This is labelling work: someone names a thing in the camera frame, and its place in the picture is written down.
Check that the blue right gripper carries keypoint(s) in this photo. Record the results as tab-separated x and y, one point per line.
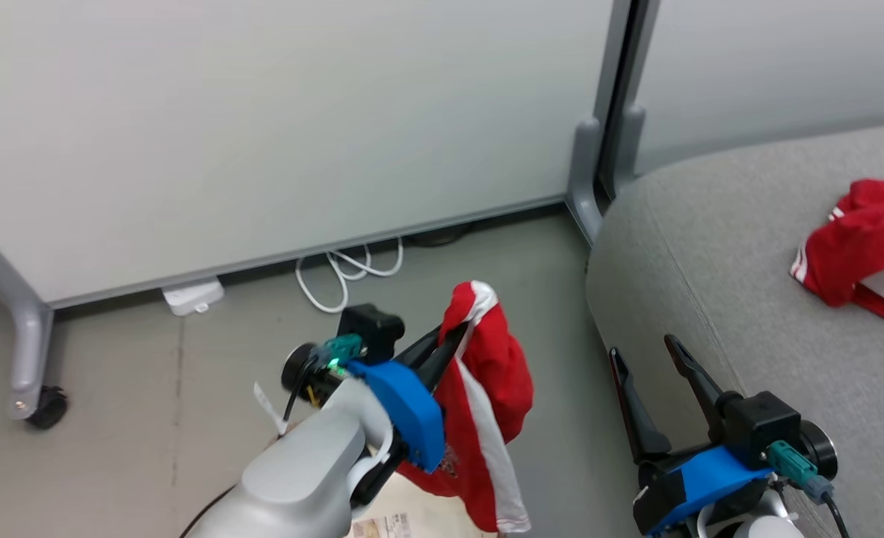
699	478

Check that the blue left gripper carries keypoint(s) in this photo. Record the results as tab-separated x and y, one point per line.
412	418

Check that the red and white garment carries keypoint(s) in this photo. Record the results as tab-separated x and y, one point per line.
486	373
860	239

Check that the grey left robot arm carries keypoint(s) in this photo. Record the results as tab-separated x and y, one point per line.
300	471

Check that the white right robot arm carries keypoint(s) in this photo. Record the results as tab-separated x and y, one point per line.
763	527

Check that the grey fabric sofa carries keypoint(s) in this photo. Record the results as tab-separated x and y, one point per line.
748	299

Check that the dark round floor disc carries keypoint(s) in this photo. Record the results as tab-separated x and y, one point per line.
442	235

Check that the grey partition foot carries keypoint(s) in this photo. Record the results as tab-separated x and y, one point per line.
19	329
585	179

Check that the large white partition panel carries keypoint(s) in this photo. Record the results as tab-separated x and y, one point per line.
262	134

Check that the black caster wheel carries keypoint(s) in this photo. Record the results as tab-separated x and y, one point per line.
47	407

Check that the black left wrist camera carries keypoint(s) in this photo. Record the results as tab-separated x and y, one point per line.
371	329

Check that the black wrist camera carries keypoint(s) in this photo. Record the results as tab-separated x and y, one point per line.
763	418
371	329

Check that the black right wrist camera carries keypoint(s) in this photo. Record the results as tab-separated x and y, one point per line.
763	418

